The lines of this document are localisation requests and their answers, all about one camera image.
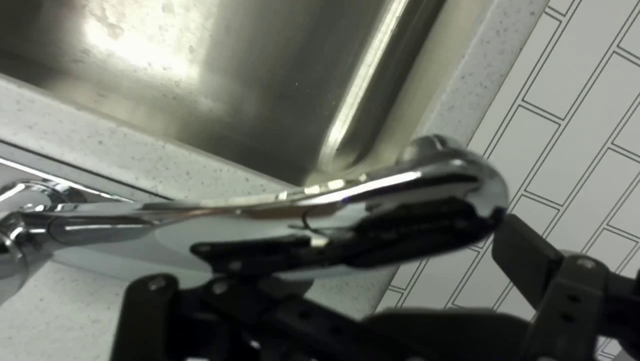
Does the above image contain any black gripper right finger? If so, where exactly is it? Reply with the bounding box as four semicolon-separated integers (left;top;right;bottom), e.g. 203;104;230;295
491;216;640;361

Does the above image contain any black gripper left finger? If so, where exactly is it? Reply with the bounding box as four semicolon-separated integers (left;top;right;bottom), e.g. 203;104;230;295
110;235;373;361

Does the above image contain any chrome sink faucet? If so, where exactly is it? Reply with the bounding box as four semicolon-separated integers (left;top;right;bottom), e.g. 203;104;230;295
0;134;510;299

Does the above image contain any stainless steel sink basin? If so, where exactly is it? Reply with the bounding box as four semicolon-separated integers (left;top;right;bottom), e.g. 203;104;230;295
0;0;488;185

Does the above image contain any white tile pattern mat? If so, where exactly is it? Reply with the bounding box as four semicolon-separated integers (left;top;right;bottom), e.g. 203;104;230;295
376;0;640;361

